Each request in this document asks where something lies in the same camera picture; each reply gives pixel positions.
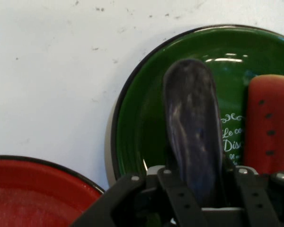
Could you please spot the toy watermelon slice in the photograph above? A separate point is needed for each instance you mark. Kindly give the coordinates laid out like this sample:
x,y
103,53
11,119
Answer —
x,y
272,118

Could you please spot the green plate with white print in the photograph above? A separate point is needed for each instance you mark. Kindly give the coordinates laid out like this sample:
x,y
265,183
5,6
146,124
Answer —
x,y
144,106

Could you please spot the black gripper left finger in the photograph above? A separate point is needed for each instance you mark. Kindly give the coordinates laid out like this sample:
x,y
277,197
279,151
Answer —
x,y
132,201

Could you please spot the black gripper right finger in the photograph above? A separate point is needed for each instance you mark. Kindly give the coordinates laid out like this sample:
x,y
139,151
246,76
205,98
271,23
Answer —
x,y
262,196

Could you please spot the red plate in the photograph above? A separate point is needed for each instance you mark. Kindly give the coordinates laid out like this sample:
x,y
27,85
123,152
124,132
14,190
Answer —
x,y
26,194

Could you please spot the purple toy eggplant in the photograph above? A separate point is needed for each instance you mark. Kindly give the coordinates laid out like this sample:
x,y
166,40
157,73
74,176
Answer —
x,y
194,132

